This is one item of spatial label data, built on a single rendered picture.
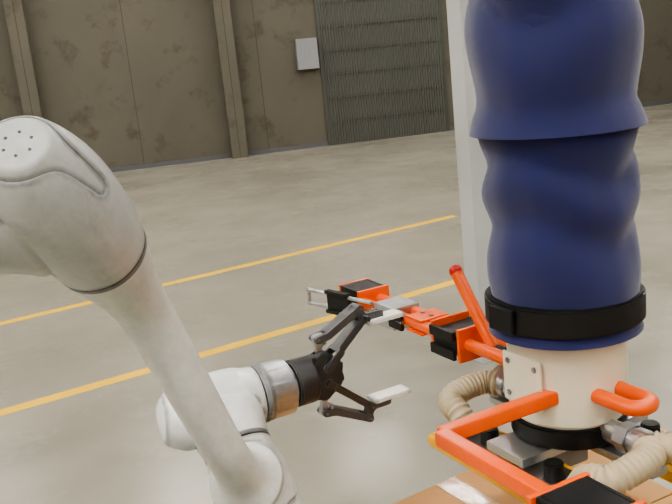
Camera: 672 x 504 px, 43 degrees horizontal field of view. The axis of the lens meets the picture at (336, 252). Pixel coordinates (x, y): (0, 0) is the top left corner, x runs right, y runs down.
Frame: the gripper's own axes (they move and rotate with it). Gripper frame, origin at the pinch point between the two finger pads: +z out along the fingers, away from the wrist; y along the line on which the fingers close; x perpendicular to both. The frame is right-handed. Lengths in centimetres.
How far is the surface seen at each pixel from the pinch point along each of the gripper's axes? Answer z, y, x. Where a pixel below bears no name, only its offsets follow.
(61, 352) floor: 13, 124, -445
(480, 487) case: 13.7, 29.1, 2.2
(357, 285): 12.7, -2.2, -34.3
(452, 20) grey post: 199, -60, -244
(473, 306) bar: 12.5, -6.2, 5.2
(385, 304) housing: 10.9, -1.4, -20.6
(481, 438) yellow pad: 2.1, 9.4, 18.8
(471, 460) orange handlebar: -14.2, -0.2, 38.1
